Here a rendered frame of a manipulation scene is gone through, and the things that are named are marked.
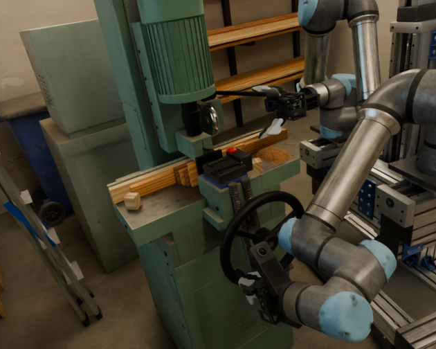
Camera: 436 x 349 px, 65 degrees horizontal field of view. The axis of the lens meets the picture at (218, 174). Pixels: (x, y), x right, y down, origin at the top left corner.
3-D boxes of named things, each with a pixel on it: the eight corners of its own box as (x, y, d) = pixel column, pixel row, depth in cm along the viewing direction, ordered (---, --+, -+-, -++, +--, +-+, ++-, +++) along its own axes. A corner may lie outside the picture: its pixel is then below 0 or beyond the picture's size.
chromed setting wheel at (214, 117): (216, 140, 124) (211, 108, 118) (200, 133, 134) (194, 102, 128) (223, 138, 125) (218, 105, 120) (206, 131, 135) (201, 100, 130)
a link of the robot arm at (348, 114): (356, 138, 113) (357, 105, 108) (321, 141, 114) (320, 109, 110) (350, 129, 120) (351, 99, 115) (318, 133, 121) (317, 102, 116)
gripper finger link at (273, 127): (268, 141, 98) (286, 115, 99) (255, 138, 103) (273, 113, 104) (274, 147, 100) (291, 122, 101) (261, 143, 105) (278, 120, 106)
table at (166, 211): (148, 266, 86) (142, 248, 84) (115, 215, 111) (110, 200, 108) (322, 182, 111) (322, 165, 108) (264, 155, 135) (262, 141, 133)
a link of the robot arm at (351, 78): (362, 107, 145) (365, 75, 139) (330, 111, 147) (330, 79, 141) (356, 100, 156) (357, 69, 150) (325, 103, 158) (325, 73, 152)
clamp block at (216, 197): (223, 221, 94) (219, 192, 90) (200, 201, 105) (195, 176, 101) (265, 201, 100) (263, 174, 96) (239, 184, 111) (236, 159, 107)
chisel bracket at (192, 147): (196, 166, 109) (192, 142, 105) (178, 154, 120) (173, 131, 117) (216, 158, 112) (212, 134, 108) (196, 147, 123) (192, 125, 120)
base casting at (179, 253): (173, 270, 103) (167, 246, 99) (119, 197, 149) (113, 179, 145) (286, 212, 121) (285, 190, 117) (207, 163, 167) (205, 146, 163)
